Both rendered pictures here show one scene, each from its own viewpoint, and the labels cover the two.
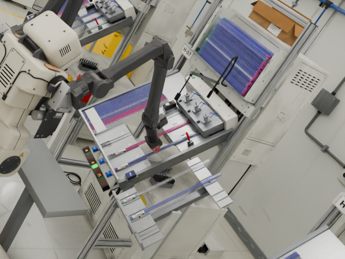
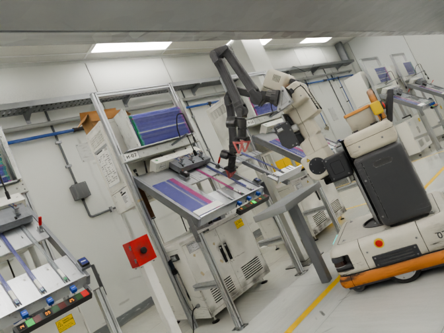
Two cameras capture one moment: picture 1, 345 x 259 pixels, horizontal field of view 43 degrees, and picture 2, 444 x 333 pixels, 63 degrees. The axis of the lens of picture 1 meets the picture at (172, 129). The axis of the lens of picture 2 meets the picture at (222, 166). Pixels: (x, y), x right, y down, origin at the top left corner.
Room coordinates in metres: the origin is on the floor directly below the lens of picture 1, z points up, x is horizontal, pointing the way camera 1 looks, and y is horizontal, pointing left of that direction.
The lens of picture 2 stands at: (2.26, 2.90, 0.82)
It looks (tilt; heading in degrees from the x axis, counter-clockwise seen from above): 4 degrees up; 270
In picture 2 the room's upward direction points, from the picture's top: 25 degrees counter-clockwise
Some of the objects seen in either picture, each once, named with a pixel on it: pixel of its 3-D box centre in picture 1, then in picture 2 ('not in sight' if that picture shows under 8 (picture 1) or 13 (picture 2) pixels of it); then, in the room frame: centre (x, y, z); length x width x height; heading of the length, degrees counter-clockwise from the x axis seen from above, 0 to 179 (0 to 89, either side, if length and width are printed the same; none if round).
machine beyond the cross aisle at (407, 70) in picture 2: not in sight; (412, 97); (-1.93, -4.61, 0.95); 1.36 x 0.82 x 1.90; 134
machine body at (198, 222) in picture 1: (147, 203); (205, 267); (2.72, -0.13, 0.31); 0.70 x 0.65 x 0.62; 44
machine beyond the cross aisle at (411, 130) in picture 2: not in sight; (386, 108); (-0.87, -3.61, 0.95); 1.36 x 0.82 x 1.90; 134
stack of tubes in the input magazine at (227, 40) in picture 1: (237, 56); (158, 127); (2.59, -0.09, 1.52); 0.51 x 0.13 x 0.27; 44
